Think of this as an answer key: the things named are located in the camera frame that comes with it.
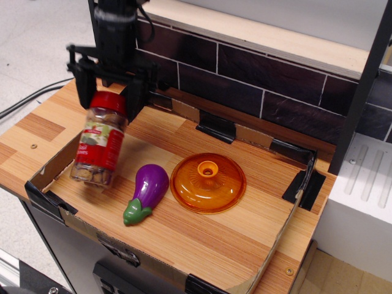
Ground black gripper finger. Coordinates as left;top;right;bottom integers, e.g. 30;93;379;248
121;69;153;124
74;66;96;109

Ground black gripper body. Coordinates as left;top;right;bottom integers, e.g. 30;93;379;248
67;18;159;85

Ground basil bottle red cap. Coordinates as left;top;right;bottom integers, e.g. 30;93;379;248
70;91;127;186

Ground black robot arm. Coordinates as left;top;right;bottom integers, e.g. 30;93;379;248
67;1;159;122

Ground cardboard fence with black tape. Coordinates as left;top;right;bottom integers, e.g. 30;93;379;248
26;83;325;293

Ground purple toy eggplant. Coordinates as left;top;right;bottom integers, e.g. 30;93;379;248
122;164;169;226

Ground orange glass pot lid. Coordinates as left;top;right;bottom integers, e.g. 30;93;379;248
170;153;247;214

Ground white ribbed appliance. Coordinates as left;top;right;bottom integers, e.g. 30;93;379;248
314;134;391;281

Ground black floor cables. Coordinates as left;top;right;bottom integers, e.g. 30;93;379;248
0;77;75;120

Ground dark upright shelf frame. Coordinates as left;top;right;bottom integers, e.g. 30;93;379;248
88;0;392;176

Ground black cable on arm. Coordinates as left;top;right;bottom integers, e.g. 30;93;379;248
136;4;154;44

